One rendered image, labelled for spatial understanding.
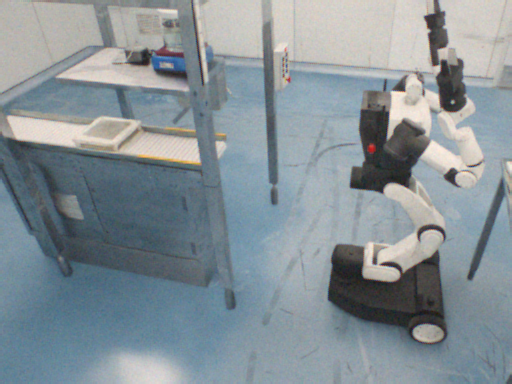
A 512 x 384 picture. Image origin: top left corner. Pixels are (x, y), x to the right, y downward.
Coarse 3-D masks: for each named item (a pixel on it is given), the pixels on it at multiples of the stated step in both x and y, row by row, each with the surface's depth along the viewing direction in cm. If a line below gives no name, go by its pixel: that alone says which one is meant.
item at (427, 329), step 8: (416, 320) 220; (424, 320) 217; (432, 320) 217; (440, 320) 218; (408, 328) 225; (416, 328) 221; (424, 328) 222; (432, 328) 220; (440, 328) 217; (416, 336) 225; (424, 336) 225; (432, 336) 224; (440, 336) 222
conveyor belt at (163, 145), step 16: (16, 128) 228; (32, 128) 228; (48, 128) 229; (64, 128) 229; (80, 128) 229; (64, 144) 215; (144, 144) 215; (160, 144) 216; (176, 144) 216; (192, 144) 216; (224, 144) 218; (192, 160) 204
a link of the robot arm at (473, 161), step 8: (472, 136) 151; (464, 144) 151; (472, 144) 151; (464, 152) 154; (472, 152) 152; (480, 152) 154; (464, 160) 156; (472, 160) 154; (480, 160) 155; (464, 168) 158; (472, 168) 155; (480, 168) 155; (480, 176) 156
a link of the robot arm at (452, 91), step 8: (456, 72) 134; (440, 80) 134; (448, 80) 132; (456, 80) 136; (440, 88) 138; (448, 88) 136; (456, 88) 137; (464, 88) 139; (440, 96) 142; (448, 96) 139; (456, 96) 138; (464, 96) 140; (448, 104) 141; (456, 104) 141
